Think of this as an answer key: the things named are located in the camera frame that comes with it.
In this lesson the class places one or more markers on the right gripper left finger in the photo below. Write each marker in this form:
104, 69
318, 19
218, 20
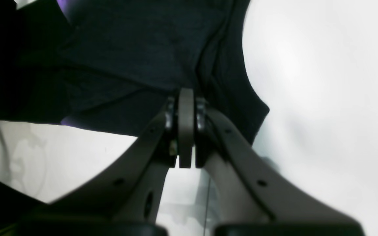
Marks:
123, 200

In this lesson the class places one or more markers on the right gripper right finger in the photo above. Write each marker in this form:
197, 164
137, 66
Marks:
255, 200

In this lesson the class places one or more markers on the black T-shirt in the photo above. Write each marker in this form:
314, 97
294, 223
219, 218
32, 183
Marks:
110, 65

